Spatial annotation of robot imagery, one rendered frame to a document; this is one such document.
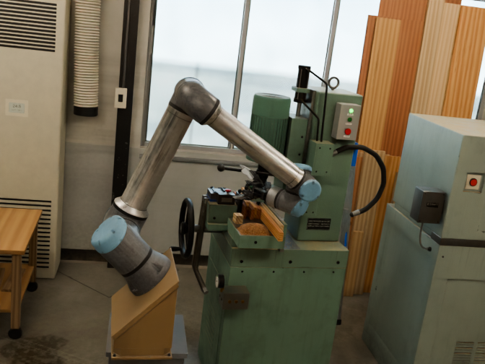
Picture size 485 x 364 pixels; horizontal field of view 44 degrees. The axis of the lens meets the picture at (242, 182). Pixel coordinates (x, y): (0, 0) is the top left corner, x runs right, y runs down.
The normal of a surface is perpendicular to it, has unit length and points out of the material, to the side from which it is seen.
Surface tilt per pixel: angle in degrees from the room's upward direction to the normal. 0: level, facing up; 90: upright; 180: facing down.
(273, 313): 90
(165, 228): 90
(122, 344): 90
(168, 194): 90
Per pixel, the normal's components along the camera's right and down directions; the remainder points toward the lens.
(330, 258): 0.24, 0.29
